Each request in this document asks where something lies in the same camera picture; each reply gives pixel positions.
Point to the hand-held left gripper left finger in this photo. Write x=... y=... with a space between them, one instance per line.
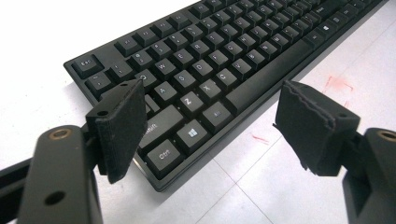
x=123 y=130

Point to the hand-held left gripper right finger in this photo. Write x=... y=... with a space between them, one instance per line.
x=311 y=130

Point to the black computer keyboard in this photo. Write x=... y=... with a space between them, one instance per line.
x=218 y=62

